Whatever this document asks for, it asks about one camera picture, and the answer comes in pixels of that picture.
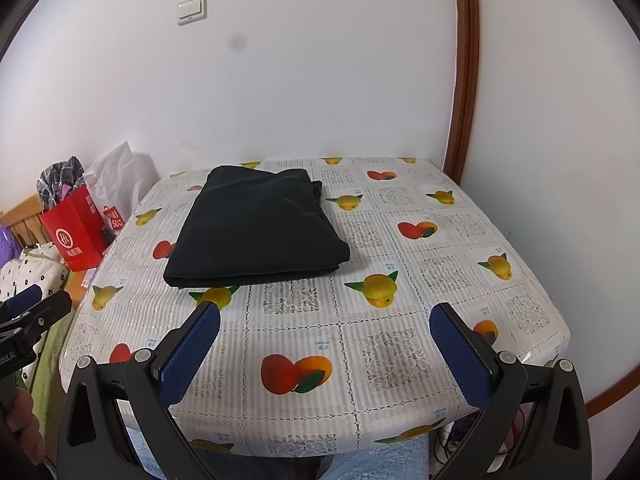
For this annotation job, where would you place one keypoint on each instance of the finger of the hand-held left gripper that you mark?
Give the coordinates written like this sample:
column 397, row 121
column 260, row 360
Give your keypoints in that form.
column 50, row 307
column 25, row 296

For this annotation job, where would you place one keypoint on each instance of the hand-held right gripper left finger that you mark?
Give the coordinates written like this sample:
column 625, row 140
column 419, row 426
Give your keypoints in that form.
column 192, row 350

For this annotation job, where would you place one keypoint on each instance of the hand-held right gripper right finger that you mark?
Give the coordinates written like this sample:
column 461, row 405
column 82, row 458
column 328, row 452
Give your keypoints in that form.
column 462, row 355

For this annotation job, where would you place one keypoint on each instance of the black sweatshirt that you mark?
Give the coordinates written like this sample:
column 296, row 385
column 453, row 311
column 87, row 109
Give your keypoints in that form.
column 260, row 230

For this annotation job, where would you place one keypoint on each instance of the person's left hand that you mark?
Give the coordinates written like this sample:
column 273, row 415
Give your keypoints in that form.
column 27, row 425

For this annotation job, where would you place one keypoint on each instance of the white dotted cloth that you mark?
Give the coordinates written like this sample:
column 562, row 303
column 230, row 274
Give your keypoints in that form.
column 30, row 270

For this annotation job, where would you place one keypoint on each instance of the wooden bedside cabinet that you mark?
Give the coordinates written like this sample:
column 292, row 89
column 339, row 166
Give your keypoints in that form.
column 82, row 280

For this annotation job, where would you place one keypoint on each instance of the green cloth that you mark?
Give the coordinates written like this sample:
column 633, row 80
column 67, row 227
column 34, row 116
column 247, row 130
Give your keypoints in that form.
column 47, row 395

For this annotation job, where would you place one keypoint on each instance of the purple fuzzy cloth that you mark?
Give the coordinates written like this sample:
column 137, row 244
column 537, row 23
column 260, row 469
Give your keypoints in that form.
column 7, row 245

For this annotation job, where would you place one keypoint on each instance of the wooden slatted headboard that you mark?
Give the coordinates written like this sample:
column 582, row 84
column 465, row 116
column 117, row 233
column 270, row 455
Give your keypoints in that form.
column 25, row 225

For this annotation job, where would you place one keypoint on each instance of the red paper bag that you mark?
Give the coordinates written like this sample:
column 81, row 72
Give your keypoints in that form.
column 75, row 230

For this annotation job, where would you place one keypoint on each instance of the fruit print tablecloth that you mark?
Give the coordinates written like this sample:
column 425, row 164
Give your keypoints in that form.
column 350, row 310

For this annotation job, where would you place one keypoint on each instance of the plaid cloth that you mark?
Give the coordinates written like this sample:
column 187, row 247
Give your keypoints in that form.
column 60, row 175

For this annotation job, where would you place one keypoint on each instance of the white plastic bag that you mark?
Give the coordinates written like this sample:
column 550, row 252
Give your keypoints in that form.
column 125, row 175

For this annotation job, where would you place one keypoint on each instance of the brown wooden baseboard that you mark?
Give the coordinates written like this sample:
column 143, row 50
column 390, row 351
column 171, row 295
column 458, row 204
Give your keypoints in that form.
column 615, row 392

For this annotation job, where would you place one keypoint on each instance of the brown wooden door trim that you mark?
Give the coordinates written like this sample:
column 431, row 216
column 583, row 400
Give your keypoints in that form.
column 465, row 60

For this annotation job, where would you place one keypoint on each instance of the white light switch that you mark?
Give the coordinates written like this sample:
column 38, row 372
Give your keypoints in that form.
column 191, row 9

